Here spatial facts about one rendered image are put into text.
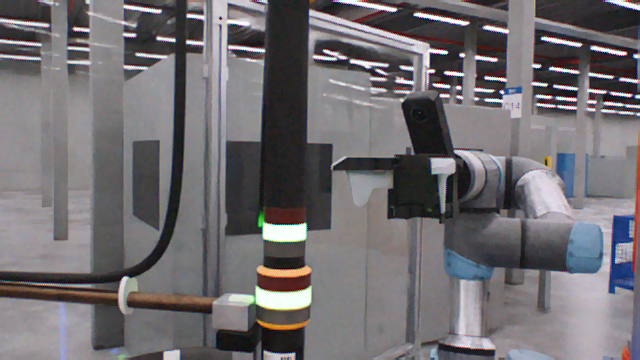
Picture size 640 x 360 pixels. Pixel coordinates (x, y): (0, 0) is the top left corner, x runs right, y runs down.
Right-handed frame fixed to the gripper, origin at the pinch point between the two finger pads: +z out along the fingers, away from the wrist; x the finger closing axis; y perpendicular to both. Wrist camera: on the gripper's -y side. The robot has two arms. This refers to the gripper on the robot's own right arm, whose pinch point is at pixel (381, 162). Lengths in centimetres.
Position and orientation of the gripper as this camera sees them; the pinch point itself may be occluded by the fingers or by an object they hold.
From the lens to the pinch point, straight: 56.3
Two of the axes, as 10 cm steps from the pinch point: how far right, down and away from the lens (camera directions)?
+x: -8.2, -0.4, 5.7
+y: -0.2, 10.0, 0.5
